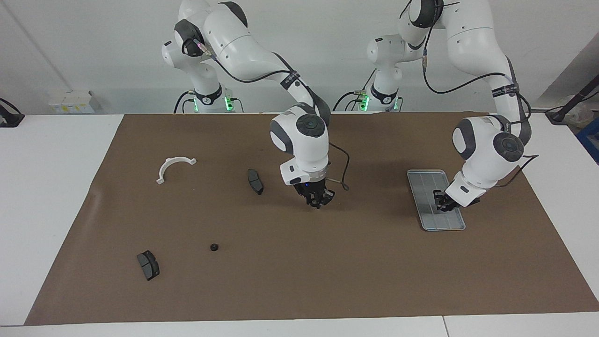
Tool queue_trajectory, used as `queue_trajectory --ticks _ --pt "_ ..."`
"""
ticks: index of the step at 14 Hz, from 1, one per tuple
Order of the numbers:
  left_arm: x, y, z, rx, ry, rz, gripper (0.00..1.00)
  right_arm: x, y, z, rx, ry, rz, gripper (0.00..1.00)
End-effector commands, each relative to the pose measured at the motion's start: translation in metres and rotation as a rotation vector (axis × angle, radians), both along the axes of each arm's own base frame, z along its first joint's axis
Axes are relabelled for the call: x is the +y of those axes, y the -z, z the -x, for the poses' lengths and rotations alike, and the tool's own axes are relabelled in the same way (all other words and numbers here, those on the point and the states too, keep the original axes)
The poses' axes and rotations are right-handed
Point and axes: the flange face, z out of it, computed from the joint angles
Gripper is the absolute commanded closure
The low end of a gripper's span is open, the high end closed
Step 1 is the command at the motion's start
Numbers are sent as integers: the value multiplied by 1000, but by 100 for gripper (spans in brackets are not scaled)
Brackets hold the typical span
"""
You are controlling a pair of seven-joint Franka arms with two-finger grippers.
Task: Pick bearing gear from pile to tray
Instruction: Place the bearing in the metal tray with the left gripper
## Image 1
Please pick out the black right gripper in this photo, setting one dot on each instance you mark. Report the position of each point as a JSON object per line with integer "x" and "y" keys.
{"x": 309, "y": 187}

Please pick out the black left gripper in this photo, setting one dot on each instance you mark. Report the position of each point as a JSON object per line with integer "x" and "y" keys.
{"x": 450, "y": 204}

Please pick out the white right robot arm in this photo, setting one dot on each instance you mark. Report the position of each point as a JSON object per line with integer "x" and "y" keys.
{"x": 243, "y": 42}

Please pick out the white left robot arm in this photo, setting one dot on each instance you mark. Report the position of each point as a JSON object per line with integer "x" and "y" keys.
{"x": 472, "y": 32}

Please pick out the silver metal tray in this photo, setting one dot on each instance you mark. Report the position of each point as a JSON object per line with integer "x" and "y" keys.
{"x": 421, "y": 187}

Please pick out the brown table mat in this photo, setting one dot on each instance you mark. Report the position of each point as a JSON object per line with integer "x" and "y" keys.
{"x": 327, "y": 262}

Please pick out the dark grey brake pad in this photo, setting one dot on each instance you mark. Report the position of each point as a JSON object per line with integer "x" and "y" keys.
{"x": 255, "y": 181}
{"x": 148, "y": 266}

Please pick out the blue crate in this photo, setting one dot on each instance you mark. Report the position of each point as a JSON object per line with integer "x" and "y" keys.
{"x": 590, "y": 138}

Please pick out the black tripod leg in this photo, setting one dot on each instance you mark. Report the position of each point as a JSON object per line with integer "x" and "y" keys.
{"x": 573, "y": 100}

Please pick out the black clamp stand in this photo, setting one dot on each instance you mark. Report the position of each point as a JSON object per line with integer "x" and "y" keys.
{"x": 9, "y": 116}

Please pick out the white curved plastic bracket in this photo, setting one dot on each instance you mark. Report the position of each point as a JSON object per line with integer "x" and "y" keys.
{"x": 160, "y": 179}

